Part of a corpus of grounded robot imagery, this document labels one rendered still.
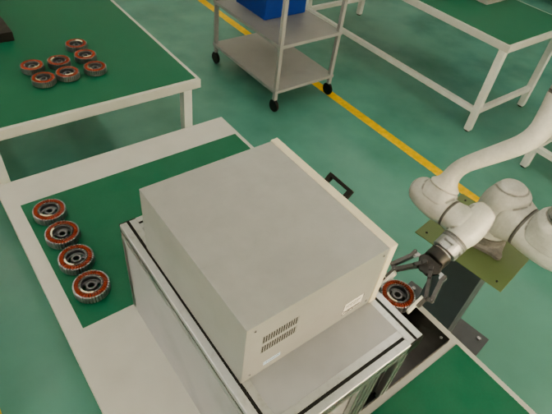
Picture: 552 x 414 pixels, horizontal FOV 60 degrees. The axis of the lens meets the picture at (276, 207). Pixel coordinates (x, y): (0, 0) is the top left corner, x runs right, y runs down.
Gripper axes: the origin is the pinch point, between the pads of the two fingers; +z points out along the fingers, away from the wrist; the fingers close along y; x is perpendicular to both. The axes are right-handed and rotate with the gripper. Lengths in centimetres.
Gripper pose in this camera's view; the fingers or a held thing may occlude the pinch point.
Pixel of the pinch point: (397, 295)
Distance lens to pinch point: 161.1
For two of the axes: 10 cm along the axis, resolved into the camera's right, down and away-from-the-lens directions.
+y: 5.9, 6.0, -5.3
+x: 3.2, 4.3, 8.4
